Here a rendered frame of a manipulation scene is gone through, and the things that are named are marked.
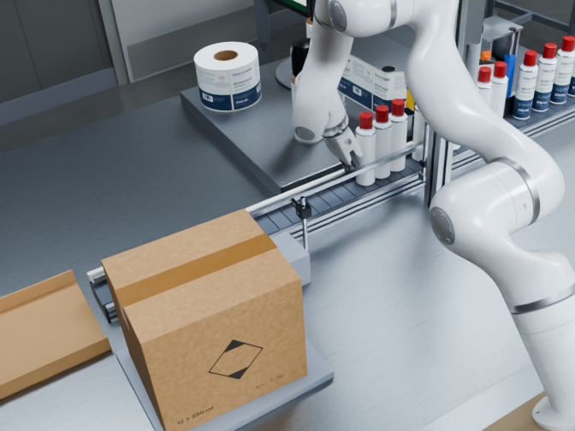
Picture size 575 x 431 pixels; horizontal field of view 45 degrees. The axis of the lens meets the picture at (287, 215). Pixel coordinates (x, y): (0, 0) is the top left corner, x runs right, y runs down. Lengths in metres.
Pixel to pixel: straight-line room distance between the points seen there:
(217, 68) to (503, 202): 1.25
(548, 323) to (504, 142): 0.30
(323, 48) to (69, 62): 3.03
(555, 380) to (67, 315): 1.05
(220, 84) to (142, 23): 2.28
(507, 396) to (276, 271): 0.52
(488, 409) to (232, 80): 1.25
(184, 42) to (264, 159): 2.67
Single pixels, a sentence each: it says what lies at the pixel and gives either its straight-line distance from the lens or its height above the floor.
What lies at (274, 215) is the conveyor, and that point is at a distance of 1.76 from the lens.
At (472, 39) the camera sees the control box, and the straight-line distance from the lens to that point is 1.63.
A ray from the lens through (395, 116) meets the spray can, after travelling 1.81.
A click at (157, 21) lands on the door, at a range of 4.45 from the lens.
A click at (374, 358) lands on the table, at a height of 0.83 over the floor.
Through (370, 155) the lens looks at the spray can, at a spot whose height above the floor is 0.98.
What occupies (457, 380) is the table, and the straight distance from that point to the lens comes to 1.46.
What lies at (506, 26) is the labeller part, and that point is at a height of 1.14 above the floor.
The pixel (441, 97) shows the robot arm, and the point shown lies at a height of 1.41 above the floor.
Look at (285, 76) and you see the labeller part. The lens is 2.37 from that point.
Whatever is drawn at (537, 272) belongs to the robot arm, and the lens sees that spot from 1.15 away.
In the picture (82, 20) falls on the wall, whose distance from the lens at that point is 4.32.
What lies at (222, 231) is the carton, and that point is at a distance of 1.35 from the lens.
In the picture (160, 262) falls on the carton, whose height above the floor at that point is 1.12.
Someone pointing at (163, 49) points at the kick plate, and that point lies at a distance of 4.52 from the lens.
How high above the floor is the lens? 1.97
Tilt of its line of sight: 38 degrees down
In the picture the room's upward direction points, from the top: 5 degrees counter-clockwise
